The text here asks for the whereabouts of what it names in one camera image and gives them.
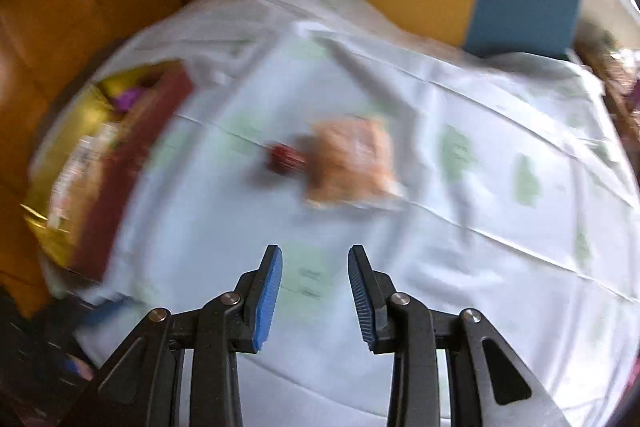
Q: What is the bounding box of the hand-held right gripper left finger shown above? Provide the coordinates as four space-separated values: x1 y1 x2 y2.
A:
70 245 283 427

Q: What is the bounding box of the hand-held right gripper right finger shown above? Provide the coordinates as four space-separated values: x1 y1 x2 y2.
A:
348 245 568 427

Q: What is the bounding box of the bagged bread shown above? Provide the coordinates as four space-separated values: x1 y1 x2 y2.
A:
302 117 406 210

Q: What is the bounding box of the red candy packet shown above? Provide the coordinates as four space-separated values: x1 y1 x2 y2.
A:
267 143 307 174

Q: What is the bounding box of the gold-lined tin box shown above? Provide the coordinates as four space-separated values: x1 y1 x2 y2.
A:
22 61 197 283

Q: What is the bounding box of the golden crisp bar packet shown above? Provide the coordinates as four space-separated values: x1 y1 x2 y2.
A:
50 122 123 228

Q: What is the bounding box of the purple snack packet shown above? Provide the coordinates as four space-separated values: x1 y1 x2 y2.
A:
112 88 148 114

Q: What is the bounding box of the white green-print tablecloth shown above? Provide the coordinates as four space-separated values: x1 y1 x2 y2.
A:
30 0 640 427

